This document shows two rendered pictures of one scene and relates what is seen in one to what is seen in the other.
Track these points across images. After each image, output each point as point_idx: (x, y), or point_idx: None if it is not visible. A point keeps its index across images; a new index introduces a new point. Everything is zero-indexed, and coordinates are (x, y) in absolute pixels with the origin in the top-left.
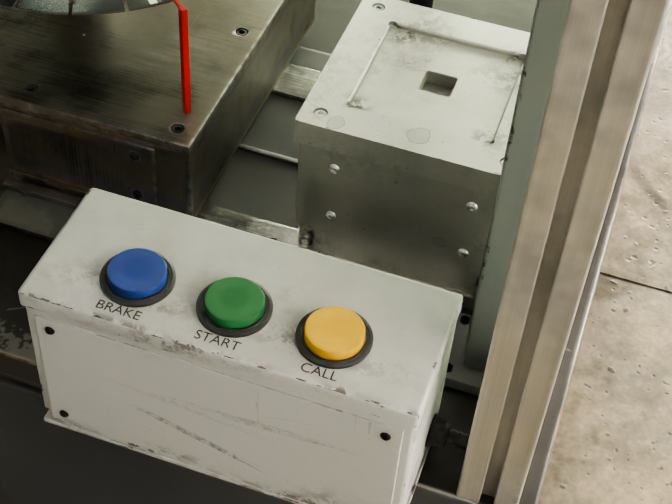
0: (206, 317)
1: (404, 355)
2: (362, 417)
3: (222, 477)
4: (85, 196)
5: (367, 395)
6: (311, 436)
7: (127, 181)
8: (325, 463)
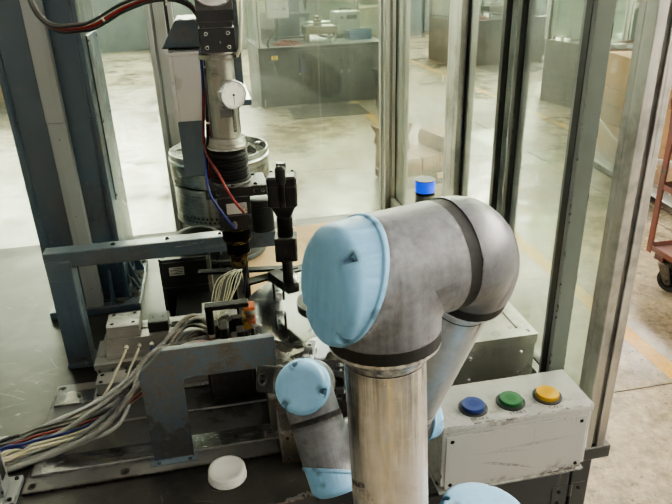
0: (507, 407)
1: (570, 391)
2: (573, 417)
3: (515, 480)
4: None
5: (575, 405)
6: (554, 436)
7: None
8: (558, 447)
